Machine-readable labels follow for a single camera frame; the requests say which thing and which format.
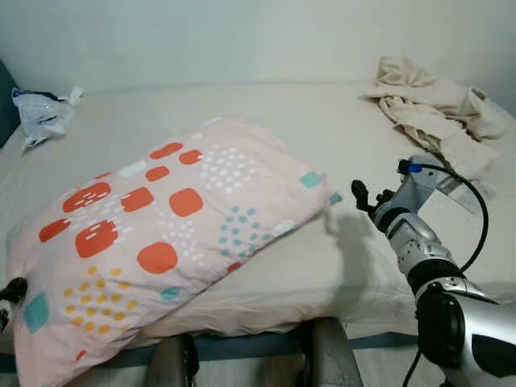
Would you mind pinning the pink pillow with red spots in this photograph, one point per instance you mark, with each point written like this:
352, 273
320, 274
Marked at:
161, 234

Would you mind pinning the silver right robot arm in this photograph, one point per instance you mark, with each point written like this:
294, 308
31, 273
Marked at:
459, 322

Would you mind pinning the mattress with beige sheet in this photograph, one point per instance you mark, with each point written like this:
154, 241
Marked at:
322, 129

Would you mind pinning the grey white packaged leaflet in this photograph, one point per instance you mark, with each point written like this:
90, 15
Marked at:
472, 197

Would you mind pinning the crumpled beige clothing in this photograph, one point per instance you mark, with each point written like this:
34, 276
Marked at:
435, 113

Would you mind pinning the grey robot right leg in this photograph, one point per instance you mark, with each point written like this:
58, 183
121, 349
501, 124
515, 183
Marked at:
332, 355

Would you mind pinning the grey robot leg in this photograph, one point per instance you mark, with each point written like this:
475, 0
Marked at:
171, 363
332, 355

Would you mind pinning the grey robot left leg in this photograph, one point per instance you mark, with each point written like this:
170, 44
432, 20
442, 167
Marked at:
171, 363

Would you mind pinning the crumpled clear plastic bag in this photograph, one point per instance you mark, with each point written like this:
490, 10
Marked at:
44, 113

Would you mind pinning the teal upholstered headboard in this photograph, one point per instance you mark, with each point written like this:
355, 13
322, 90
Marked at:
6, 105

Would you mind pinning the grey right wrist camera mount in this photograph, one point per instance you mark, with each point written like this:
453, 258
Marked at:
423, 185

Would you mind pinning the dark teal bed frame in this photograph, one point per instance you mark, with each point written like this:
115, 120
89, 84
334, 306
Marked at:
250, 345

